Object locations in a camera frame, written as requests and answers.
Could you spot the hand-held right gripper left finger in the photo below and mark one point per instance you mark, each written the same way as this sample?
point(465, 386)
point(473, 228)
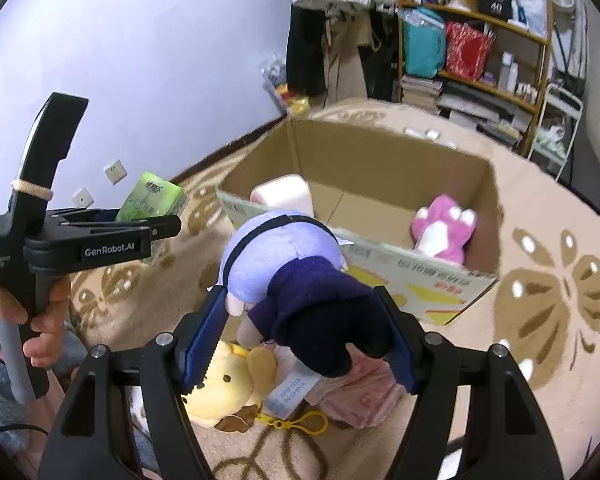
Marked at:
point(206, 340)

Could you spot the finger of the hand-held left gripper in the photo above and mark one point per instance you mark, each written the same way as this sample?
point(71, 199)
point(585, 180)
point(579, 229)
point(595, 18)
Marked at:
point(115, 220)

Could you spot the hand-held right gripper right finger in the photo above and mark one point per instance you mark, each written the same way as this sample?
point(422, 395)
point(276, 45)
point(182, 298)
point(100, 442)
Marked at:
point(401, 355)

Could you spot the purple-haired plush doll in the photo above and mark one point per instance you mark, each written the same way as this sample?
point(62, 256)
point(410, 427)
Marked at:
point(300, 290)

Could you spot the cardboard box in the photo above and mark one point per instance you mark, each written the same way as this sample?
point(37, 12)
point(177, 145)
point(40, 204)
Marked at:
point(380, 210)

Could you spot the person's left hand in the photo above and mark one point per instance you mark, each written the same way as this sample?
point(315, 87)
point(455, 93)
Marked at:
point(42, 330)

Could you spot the green tissue pack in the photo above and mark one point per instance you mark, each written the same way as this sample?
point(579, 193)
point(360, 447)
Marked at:
point(152, 200)

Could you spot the pink plush cloth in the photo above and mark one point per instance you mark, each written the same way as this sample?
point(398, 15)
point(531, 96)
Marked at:
point(357, 390)

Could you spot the pink paw plush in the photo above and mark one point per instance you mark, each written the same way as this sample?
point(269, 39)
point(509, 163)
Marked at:
point(442, 230)

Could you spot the beige patterned blanket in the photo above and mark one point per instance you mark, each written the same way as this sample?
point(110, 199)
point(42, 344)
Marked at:
point(530, 310)

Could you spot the pink and white plush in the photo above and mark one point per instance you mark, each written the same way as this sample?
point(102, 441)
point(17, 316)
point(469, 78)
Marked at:
point(285, 194)

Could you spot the clear bag of small toys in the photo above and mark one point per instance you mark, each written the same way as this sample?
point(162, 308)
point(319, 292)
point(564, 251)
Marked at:
point(280, 85)

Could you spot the black hanging garment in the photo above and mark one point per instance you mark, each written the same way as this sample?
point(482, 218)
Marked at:
point(305, 50)

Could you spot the stack of books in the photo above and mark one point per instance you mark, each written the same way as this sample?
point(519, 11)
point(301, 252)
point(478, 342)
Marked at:
point(420, 92)

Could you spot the white metal rack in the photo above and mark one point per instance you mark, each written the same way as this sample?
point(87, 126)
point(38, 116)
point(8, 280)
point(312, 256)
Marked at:
point(555, 120)

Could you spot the beige hanging garment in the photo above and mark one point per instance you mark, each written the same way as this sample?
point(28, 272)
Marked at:
point(347, 55)

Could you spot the wooden shelf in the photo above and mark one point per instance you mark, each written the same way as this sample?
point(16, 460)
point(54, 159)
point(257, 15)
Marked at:
point(480, 60)

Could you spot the red patterned gift bag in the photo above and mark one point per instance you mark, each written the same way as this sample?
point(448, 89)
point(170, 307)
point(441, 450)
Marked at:
point(467, 50)

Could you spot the teal bag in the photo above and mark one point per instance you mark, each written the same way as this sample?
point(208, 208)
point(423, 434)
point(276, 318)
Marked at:
point(422, 42)

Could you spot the black gift bag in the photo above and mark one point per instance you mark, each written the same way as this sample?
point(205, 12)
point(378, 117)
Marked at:
point(495, 2)

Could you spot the white wall socket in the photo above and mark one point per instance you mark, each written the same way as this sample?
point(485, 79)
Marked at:
point(82, 198)
point(115, 171)

